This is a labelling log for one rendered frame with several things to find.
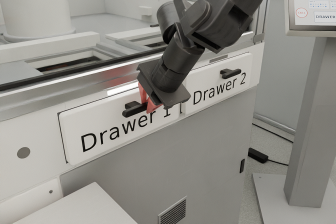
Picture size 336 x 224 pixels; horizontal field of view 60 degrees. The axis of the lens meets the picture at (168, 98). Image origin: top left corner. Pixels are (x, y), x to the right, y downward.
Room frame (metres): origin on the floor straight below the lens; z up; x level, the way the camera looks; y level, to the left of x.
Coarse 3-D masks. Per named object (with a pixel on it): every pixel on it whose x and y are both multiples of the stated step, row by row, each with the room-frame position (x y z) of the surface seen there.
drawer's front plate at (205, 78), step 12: (228, 60) 0.79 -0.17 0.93; (240, 60) 0.82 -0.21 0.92; (192, 72) 0.69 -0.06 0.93; (204, 72) 0.71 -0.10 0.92; (216, 72) 0.75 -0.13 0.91; (192, 84) 0.68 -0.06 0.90; (204, 84) 0.71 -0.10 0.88; (216, 84) 0.75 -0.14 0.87; (228, 84) 0.79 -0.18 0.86; (192, 96) 0.68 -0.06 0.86; (216, 96) 0.75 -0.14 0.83; (192, 108) 0.69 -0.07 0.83
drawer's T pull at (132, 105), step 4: (128, 104) 0.54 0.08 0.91; (132, 104) 0.54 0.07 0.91; (136, 104) 0.54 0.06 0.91; (140, 104) 0.54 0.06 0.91; (144, 104) 0.54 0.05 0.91; (128, 108) 0.52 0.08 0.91; (132, 108) 0.52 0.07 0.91; (136, 108) 0.52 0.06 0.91; (140, 108) 0.53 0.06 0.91; (144, 108) 0.53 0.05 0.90; (124, 112) 0.51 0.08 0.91; (128, 112) 0.51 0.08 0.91; (132, 112) 0.51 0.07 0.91; (136, 112) 0.52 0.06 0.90; (124, 116) 0.50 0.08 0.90; (128, 116) 0.51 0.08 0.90
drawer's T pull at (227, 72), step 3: (222, 69) 0.76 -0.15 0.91; (225, 69) 0.76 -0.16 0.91; (228, 69) 0.76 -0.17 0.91; (234, 69) 0.76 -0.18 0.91; (237, 69) 0.76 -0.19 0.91; (240, 69) 0.76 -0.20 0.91; (222, 72) 0.75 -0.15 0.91; (225, 72) 0.74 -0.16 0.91; (228, 72) 0.73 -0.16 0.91; (231, 72) 0.73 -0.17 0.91; (234, 72) 0.74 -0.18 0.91; (237, 72) 0.75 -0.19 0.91; (240, 72) 0.76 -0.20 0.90; (222, 75) 0.72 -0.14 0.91; (225, 75) 0.72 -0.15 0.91; (228, 75) 0.72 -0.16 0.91; (231, 75) 0.73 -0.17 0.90; (234, 75) 0.74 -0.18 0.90; (225, 78) 0.72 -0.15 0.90
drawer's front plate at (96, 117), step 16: (112, 96) 0.54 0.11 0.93; (128, 96) 0.55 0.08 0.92; (64, 112) 0.47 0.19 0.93; (80, 112) 0.48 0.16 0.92; (96, 112) 0.50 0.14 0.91; (112, 112) 0.52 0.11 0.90; (144, 112) 0.58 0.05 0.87; (160, 112) 0.61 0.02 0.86; (176, 112) 0.65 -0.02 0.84; (64, 128) 0.46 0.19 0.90; (80, 128) 0.48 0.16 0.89; (96, 128) 0.50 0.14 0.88; (128, 128) 0.55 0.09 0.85; (144, 128) 0.58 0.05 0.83; (64, 144) 0.46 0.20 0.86; (80, 144) 0.47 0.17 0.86; (96, 144) 0.50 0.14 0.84; (112, 144) 0.52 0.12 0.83; (80, 160) 0.47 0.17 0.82
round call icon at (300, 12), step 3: (297, 9) 1.10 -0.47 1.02; (300, 9) 1.09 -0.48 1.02; (303, 9) 1.09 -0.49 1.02; (306, 9) 1.09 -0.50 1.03; (297, 12) 1.09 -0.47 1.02; (300, 12) 1.09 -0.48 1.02; (303, 12) 1.09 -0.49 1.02; (306, 12) 1.08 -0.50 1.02; (297, 15) 1.08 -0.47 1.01; (300, 15) 1.08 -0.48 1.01; (303, 15) 1.08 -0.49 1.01; (306, 15) 1.08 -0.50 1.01
